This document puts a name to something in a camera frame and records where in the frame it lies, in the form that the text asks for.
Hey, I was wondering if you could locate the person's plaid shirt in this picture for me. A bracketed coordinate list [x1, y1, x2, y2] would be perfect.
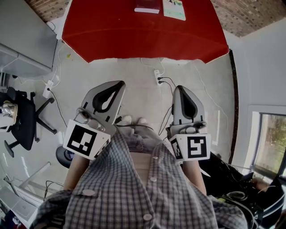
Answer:
[29, 131, 253, 229]

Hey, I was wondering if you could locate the white side desk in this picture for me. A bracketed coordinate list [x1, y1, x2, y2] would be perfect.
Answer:
[0, 161, 67, 229]

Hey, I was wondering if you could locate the person's left shoe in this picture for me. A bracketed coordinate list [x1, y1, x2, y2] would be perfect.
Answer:
[119, 114, 133, 124]

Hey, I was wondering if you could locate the black-framed white panel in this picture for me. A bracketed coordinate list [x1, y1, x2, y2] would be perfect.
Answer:
[227, 48, 240, 164]

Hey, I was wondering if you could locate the grey cabinet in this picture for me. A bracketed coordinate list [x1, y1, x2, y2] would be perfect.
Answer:
[0, 0, 59, 79]

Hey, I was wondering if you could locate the silver kettle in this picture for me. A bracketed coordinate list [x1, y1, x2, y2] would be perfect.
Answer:
[1, 100, 18, 118]

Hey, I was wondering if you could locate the black backpack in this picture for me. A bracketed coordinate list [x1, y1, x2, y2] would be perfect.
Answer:
[198, 152, 286, 229]

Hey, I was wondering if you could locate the person's left forearm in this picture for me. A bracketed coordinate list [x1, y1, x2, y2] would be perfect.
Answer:
[63, 153, 90, 191]

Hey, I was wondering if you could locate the white green photo-cover book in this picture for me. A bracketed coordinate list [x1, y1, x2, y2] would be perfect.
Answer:
[163, 0, 187, 21]

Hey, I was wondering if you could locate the white power strip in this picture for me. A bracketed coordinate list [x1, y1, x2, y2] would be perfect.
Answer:
[42, 80, 54, 98]
[153, 69, 164, 87]

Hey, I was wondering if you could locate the red tablecloth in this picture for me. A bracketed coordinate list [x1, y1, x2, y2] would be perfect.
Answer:
[61, 0, 230, 64]

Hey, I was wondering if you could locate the black round base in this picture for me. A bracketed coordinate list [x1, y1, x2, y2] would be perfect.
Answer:
[55, 145, 74, 168]

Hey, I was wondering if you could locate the black office chair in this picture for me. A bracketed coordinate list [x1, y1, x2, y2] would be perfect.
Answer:
[0, 86, 59, 158]

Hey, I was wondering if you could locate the window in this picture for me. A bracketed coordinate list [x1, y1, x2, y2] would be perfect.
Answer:
[248, 105, 286, 177]

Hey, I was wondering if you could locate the person's beige undershirt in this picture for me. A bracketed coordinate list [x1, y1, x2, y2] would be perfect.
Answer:
[129, 152, 152, 186]

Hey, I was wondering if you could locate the black plug cable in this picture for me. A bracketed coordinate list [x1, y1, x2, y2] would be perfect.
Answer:
[157, 77, 177, 137]

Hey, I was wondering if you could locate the person's right forearm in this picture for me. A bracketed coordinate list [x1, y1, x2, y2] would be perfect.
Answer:
[182, 160, 207, 195]

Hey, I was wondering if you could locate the black floor cable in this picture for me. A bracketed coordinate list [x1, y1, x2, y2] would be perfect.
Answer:
[47, 88, 67, 128]

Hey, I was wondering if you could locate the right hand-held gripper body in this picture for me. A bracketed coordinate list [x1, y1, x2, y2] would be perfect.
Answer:
[166, 121, 212, 161]

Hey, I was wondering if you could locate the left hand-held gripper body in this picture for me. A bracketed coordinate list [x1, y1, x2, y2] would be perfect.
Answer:
[63, 106, 118, 161]

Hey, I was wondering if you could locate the dark red gold-crest book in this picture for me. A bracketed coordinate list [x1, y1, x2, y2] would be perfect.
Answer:
[134, 0, 160, 14]

